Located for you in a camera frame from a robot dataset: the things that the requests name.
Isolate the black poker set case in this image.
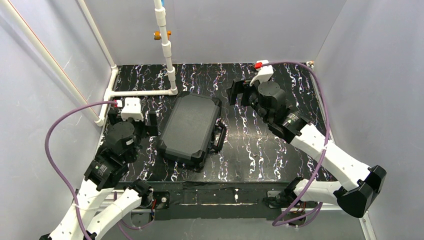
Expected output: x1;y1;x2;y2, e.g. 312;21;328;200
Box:
156;91;227;169

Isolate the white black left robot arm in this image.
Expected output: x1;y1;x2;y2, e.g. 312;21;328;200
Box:
40;107;158;240

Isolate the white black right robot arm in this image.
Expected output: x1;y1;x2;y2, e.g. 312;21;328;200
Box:
226;80;387;218

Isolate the orange pipe clamp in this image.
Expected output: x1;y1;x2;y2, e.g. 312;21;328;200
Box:
153;30;172;41

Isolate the white pvc pipe pole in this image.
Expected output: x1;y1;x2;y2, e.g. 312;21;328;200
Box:
154;0;178;96

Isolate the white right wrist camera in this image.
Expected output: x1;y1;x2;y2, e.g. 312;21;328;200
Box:
249;60;274;86

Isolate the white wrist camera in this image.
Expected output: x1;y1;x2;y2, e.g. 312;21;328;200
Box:
120;97;144;122
249;60;274;86

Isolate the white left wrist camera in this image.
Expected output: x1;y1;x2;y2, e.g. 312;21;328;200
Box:
120;97;144;122

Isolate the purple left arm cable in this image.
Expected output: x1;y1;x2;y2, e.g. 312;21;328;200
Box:
44;100;150;240

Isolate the white pipe frame left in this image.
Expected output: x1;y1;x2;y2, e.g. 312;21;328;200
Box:
0;0;173;127

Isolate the aluminium rail frame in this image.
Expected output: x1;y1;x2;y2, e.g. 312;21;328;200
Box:
71;61;377;240

